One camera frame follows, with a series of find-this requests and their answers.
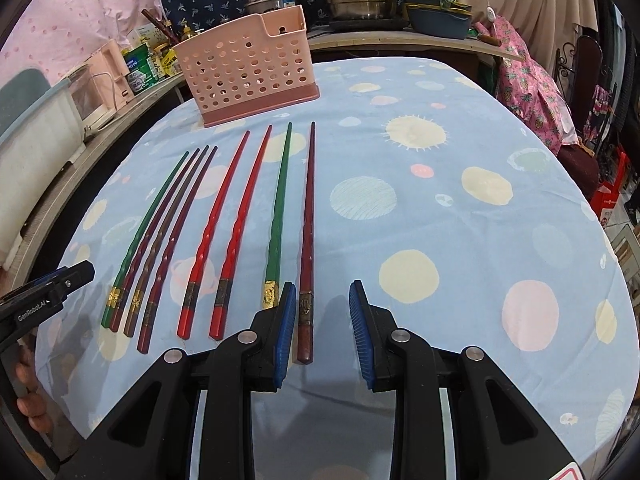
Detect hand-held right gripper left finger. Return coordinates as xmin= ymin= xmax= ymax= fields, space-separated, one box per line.
xmin=60 ymin=281 xmax=297 ymax=480

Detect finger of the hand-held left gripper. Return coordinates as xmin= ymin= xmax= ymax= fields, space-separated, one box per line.
xmin=37 ymin=261 xmax=96 ymax=302

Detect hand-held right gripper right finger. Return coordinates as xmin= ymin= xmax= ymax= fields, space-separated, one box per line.
xmin=348 ymin=280 xmax=583 ymax=480

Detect dark red chopstick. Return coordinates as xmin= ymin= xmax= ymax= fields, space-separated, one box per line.
xmin=136 ymin=146 xmax=219 ymax=355
xmin=109 ymin=148 xmax=201 ymax=333
xmin=297 ymin=121 xmax=317 ymax=365

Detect brown chopstick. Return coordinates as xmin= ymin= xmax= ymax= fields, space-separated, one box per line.
xmin=122 ymin=146 xmax=209 ymax=339

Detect pink perforated utensil holder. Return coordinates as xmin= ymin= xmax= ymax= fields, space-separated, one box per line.
xmin=172 ymin=5 xmax=321 ymax=127

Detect person's left hand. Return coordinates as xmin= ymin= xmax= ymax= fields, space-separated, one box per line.
xmin=14 ymin=347 xmax=49 ymax=418

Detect grey wood-grain counter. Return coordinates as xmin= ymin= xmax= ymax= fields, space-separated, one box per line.
xmin=15 ymin=72 xmax=191 ymax=271

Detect white and blue appliance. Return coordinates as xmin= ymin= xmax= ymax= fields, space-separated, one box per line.
xmin=0 ymin=67 xmax=86 ymax=266

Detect pink electric kettle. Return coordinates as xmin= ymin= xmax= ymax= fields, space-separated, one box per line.
xmin=90 ymin=40 xmax=133 ymax=111

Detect green and white bag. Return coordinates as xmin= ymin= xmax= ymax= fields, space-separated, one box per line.
xmin=122 ymin=42 xmax=161 ymax=93

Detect yellow snack packet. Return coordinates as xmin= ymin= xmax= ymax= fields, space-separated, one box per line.
xmin=152 ymin=42 xmax=183 ymax=78

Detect white and green carton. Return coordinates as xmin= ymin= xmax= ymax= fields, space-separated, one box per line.
xmin=127 ymin=25 xmax=163 ymax=51

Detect brown wooden stick bundle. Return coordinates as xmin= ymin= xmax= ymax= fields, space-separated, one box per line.
xmin=141 ymin=8 xmax=176 ymax=46

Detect pink dotted curtain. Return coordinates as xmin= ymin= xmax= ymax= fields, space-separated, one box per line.
xmin=0 ymin=0 xmax=196 ymax=96

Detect dark red stool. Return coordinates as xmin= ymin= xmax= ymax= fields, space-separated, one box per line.
xmin=557 ymin=142 xmax=601 ymax=201

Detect red box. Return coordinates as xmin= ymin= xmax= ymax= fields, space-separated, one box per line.
xmin=590 ymin=147 xmax=633 ymax=226

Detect pink pineapple-print cloth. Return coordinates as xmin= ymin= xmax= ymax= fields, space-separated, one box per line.
xmin=475 ymin=15 xmax=581 ymax=151

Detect black induction cooker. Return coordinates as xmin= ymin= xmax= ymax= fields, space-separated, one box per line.
xmin=327 ymin=16 xmax=416 ymax=32

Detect hanging dark clothes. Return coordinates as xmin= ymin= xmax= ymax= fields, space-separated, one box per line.
xmin=575 ymin=0 xmax=640 ymax=161

